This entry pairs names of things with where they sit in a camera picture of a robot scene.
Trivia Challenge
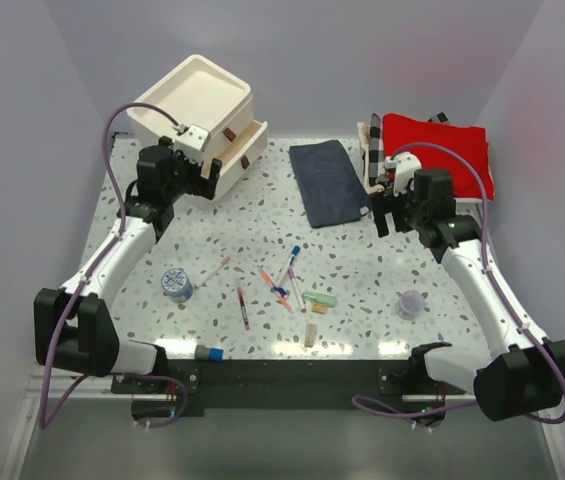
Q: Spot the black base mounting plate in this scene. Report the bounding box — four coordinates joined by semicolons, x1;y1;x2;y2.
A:
110;357;468;419

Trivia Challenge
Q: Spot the dark blue pencil pouch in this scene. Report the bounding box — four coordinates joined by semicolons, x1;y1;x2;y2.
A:
289;140;371;228

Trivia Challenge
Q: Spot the beige eraser block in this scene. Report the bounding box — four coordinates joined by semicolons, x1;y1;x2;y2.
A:
304;323;317;348

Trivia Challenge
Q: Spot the red folded cloth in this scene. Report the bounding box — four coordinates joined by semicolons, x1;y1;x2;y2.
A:
382;113;495;201

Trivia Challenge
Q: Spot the red pen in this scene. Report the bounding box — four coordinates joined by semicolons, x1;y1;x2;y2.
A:
235;278;250;331

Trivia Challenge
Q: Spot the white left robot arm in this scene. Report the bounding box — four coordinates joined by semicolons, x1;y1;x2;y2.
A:
33;126;222;392

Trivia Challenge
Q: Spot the blue grey glue stick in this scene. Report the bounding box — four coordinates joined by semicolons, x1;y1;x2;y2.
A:
194;345;224;362

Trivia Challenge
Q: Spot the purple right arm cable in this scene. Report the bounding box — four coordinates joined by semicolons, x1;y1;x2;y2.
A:
351;142;565;426

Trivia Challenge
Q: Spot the blue-capped white marker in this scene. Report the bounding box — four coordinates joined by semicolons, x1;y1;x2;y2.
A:
274;245;301;291

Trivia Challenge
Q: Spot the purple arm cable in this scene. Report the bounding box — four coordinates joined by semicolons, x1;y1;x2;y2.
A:
38;102;183;430
351;142;565;426

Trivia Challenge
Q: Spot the green eraser case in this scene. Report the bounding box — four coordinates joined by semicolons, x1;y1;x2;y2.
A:
302;291;337;307

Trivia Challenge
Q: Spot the blue patterned tape roll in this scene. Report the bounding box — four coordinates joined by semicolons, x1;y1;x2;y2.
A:
161;268;194;303

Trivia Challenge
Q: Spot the pink-capped white marker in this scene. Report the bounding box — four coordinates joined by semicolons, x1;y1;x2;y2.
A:
288;267;307;313

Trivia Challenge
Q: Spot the white cloth basket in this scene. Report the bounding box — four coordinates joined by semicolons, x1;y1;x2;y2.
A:
356;119;493;207

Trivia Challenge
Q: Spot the aluminium frame rail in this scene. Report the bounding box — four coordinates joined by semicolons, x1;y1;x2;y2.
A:
0;367;111;479

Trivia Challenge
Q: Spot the black white checkered cloth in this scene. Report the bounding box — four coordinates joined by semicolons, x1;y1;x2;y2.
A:
365;113;385;186

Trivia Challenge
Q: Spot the orange marker pen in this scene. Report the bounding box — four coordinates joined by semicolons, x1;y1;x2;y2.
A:
258;266;292;312

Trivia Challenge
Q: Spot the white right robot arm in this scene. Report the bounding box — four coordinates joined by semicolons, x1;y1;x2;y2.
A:
372;168;565;423

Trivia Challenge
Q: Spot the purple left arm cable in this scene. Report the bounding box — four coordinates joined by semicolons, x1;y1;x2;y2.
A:
38;102;183;430

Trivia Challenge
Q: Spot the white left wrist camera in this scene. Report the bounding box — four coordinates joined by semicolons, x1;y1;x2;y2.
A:
174;124;210;156

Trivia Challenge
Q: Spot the cream drawer organizer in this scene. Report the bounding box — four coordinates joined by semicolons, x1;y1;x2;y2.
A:
126;54;268;207

